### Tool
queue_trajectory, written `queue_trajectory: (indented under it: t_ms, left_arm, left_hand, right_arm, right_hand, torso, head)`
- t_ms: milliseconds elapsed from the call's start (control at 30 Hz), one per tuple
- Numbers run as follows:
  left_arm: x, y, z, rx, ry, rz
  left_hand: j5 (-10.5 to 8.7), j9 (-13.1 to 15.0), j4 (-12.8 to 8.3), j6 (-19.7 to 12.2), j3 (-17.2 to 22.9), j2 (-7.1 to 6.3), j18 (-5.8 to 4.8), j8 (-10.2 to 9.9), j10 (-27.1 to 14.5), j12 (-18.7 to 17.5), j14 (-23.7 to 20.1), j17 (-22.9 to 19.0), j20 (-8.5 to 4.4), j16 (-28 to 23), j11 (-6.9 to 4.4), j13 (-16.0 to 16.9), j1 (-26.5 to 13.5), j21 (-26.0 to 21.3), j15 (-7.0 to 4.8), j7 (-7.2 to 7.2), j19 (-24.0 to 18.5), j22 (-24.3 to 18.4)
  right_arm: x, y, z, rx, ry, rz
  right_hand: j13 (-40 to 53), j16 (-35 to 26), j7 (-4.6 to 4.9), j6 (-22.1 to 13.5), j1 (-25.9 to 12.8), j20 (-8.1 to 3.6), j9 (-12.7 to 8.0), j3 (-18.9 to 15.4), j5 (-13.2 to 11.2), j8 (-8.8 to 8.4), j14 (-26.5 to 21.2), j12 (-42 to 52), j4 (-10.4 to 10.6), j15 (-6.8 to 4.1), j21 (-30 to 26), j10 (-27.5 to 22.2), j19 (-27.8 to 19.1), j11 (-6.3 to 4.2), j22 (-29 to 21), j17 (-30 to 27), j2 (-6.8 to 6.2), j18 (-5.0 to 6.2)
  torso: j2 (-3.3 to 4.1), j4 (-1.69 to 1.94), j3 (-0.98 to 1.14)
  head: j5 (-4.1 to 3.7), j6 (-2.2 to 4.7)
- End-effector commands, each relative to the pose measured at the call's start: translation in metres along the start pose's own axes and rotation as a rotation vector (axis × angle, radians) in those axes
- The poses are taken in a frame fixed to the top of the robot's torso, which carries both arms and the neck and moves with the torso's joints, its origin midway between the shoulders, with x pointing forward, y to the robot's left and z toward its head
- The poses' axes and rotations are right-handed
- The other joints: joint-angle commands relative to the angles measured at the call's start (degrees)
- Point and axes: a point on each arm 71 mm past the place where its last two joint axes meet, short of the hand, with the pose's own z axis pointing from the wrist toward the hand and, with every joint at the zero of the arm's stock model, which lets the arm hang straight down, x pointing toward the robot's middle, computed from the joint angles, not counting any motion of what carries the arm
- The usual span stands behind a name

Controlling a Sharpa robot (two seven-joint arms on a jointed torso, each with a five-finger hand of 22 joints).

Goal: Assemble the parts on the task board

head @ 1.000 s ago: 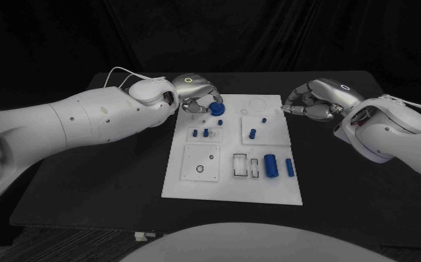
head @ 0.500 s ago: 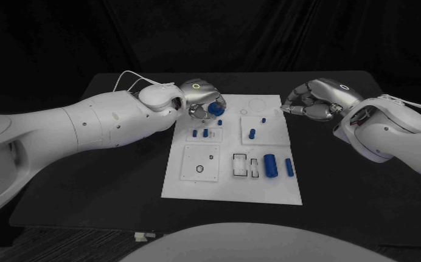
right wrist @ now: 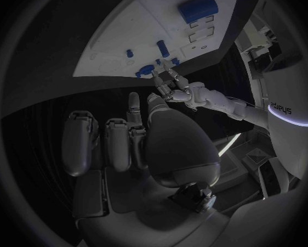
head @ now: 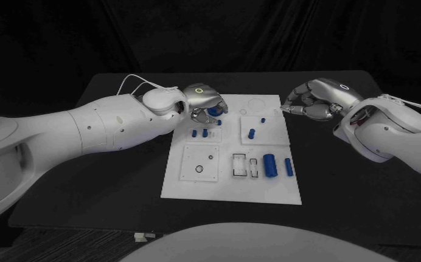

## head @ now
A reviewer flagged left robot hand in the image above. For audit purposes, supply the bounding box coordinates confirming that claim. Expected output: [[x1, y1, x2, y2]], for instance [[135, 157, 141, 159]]
[[182, 82, 229, 126]]

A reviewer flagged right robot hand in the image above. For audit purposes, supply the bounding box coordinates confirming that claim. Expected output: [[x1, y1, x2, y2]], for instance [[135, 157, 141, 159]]
[[278, 77, 366, 122]]

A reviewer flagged blue gear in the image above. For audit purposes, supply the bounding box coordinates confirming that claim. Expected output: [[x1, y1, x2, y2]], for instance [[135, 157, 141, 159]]
[[206, 106, 226, 117]]

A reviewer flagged white task board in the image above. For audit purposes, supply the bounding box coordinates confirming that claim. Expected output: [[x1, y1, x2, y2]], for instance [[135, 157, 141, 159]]
[[160, 94, 303, 205]]

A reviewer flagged large blue cylinder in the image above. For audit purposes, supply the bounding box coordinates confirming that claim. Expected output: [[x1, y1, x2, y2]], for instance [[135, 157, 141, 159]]
[[262, 153, 278, 178]]

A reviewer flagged small white block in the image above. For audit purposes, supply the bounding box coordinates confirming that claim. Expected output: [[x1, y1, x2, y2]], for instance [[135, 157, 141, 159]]
[[133, 232, 156, 243]]

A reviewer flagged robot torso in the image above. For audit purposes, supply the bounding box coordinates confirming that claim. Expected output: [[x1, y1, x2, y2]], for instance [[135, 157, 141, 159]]
[[120, 222, 398, 262]]

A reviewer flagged white cable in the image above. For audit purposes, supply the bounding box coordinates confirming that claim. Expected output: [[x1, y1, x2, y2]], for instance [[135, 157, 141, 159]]
[[130, 81, 156, 96], [115, 74, 171, 96], [378, 94, 421, 108]]

